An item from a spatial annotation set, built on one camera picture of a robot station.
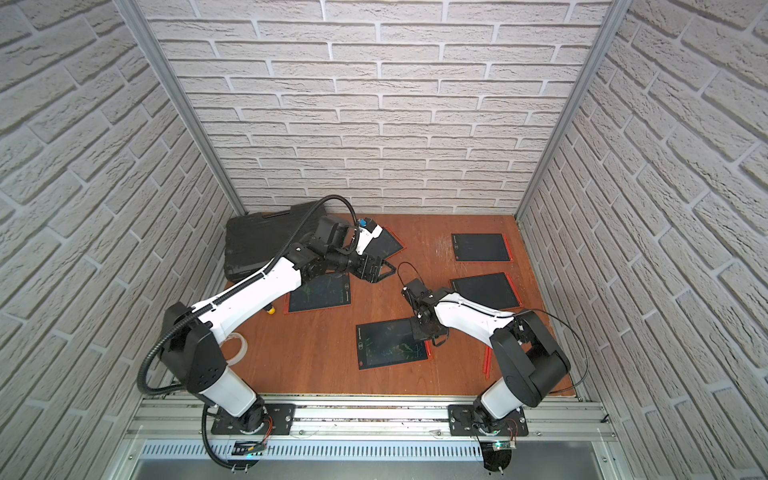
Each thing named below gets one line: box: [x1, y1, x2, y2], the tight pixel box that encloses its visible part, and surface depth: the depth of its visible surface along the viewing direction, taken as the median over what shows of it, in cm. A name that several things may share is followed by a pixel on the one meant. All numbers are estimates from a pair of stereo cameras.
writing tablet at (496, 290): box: [449, 272, 523, 311], surface depth 102 cm
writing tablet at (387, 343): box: [356, 318, 428, 370], surface depth 87 cm
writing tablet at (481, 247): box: [451, 233, 514, 263], surface depth 112 cm
